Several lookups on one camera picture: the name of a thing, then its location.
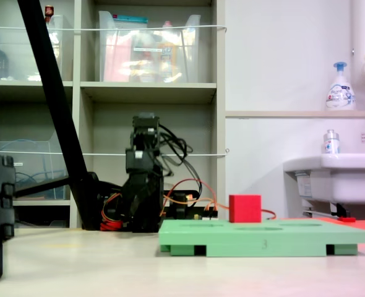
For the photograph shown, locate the black table clamp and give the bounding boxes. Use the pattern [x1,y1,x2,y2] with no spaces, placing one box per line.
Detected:
[166,189,199,220]

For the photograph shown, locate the black looped gripper cable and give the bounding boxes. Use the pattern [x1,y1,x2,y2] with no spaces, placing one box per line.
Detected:
[157,135,194,178]

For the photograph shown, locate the clear bin with blue cables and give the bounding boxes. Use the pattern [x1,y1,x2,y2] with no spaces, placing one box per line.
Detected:
[0,139,71,201]

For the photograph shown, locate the long black cable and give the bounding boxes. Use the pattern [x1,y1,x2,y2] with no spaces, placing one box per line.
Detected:
[158,123,204,199]

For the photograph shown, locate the orange labelled bottle pink cap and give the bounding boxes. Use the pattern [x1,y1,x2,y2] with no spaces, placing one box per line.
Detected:
[157,20,181,82]

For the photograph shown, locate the white shelf cord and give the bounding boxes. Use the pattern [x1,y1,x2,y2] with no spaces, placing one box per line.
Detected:
[0,148,230,158]

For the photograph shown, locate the small clear sanitizer bottle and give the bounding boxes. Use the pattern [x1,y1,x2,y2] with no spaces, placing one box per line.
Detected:
[322,129,341,155]

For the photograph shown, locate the small circuit board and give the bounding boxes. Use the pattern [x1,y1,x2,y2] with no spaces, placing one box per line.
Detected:
[192,211,220,222]

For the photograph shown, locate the green shape sorting board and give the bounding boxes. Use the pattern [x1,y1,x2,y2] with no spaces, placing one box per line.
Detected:
[157,218,365,258]

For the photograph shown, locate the black tripod brace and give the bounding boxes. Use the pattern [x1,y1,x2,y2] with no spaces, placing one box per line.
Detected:
[14,175,71,199]

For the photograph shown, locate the red square block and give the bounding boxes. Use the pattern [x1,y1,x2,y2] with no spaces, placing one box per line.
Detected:
[228,194,262,224]

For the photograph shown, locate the black tripod leg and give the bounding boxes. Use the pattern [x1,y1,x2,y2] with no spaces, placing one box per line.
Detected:
[16,0,102,231]

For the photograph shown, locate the thin orange wire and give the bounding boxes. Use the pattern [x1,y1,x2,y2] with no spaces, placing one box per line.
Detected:
[159,178,278,222]

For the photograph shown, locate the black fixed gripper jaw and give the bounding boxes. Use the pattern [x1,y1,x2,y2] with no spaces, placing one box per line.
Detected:
[139,182,165,233]

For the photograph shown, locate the white sink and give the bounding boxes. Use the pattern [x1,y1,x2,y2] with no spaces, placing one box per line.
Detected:
[282,152,365,218]

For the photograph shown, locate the orange red base wires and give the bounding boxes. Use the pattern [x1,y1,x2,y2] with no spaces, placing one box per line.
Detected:
[100,191,124,231]

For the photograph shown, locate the large clear plastic bin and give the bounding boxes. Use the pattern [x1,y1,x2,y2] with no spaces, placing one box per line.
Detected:
[98,10,202,84]

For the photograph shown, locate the beige shelf unit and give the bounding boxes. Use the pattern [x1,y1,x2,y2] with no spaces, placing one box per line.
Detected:
[0,0,227,230]

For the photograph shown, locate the white soap pump bottle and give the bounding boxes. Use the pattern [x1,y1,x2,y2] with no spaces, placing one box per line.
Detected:
[325,61,357,111]

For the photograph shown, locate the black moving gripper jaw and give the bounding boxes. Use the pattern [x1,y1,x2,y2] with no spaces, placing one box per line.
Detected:
[121,182,144,231]

